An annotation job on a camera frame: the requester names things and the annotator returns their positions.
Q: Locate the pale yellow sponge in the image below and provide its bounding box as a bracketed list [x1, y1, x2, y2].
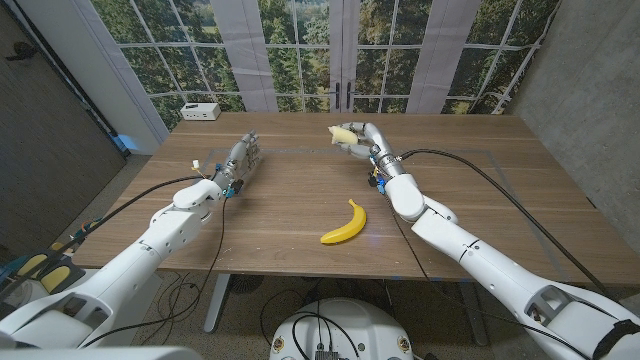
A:
[327, 125, 360, 147]

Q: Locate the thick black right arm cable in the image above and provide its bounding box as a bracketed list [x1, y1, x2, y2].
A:
[398, 148, 614, 297]

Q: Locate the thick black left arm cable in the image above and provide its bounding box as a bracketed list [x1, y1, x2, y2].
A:
[0, 174, 206, 304]

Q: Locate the yellow toy banana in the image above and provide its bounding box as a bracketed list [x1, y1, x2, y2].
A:
[319, 198, 368, 246]

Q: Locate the white table leg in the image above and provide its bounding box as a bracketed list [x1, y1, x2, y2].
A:
[202, 273, 232, 335]

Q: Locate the yellow foot pedal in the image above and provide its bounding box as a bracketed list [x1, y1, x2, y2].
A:
[39, 264, 72, 291]
[16, 253, 50, 280]

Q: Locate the thin black left wrist wire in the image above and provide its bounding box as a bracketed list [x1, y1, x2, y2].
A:
[79, 192, 230, 349]

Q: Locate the white power strip box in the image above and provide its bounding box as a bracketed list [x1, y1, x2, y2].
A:
[180, 102, 222, 122]

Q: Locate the dark grey door panel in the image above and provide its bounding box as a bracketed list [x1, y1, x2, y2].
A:
[0, 0, 127, 261]

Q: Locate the thin black right arm wire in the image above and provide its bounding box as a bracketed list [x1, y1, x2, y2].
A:
[383, 193, 594, 360]

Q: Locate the printed window backdrop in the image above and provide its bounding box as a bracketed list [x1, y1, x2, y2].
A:
[89, 0, 561, 132]

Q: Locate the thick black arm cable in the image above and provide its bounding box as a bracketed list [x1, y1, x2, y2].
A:
[0, 174, 206, 304]
[398, 148, 614, 297]

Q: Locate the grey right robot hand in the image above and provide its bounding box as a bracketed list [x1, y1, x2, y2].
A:
[335, 121, 406, 181]

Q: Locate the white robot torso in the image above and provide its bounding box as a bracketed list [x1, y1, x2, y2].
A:
[268, 297, 414, 360]

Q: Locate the grey table leg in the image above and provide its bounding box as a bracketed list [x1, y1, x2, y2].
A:
[457, 281, 490, 347]

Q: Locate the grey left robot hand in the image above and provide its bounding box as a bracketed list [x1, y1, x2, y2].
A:
[213, 130, 264, 195]

